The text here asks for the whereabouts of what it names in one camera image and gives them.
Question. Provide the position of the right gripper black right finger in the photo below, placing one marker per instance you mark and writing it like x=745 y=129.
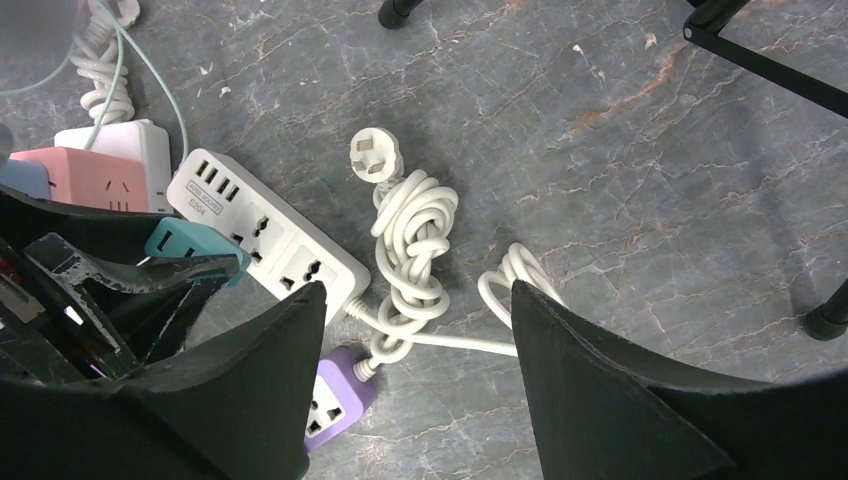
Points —
x=603 y=407

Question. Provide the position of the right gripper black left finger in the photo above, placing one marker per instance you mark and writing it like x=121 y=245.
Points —
x=234 y=407

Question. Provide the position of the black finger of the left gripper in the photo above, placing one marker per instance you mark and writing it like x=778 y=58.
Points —
x=115 y=318
x=114 y=236

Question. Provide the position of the teal usb charger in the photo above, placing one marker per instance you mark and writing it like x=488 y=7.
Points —
x=179 y=238

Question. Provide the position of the pink cube socket adapter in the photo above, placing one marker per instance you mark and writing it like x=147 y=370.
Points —
x=87 y=178

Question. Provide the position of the white multicolour power strip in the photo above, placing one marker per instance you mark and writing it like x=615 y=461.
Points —
x=147 y=143

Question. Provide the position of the blue usb charger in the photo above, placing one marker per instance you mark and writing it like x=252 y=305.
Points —
x=30 y=178

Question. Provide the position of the purple power strip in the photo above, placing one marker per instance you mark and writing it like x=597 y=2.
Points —
x=339 y=398

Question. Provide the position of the white usb power strip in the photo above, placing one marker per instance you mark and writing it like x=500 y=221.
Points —
x=285 y=249

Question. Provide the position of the black music stand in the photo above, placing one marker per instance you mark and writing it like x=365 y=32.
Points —
x=672 y=193

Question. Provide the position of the white cable plug bundle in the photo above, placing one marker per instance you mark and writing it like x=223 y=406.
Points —
x=96 y=58

